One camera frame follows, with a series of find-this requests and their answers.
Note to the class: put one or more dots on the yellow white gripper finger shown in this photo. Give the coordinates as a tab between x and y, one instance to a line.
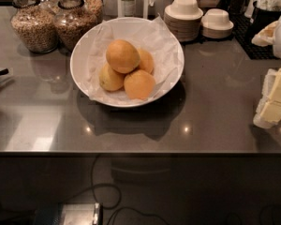
268	112
265	36

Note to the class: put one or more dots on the white paper bowl liner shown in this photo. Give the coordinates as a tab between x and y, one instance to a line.
152	36

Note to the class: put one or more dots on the front left yellowish orange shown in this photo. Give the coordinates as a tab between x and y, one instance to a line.
109	79

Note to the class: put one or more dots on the white ceramic bowl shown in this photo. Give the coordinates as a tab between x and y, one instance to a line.
79	62

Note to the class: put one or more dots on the black cup holder container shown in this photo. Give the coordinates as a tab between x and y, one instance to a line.
259	19

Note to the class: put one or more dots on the short stack paper bowls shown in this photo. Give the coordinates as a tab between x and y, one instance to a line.
216	24

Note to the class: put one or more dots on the tall stack paper bowls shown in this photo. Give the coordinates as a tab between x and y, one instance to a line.
183	17

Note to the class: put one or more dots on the rear glass grain jar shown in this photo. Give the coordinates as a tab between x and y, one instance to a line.
96	8

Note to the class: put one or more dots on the glass grain jar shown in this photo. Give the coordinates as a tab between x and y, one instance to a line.
34	26
72	21
96	8

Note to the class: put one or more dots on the middle glass grain jar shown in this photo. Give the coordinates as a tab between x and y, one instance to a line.
72	21

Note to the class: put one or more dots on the left glass grain jar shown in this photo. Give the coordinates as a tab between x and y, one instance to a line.
34	26

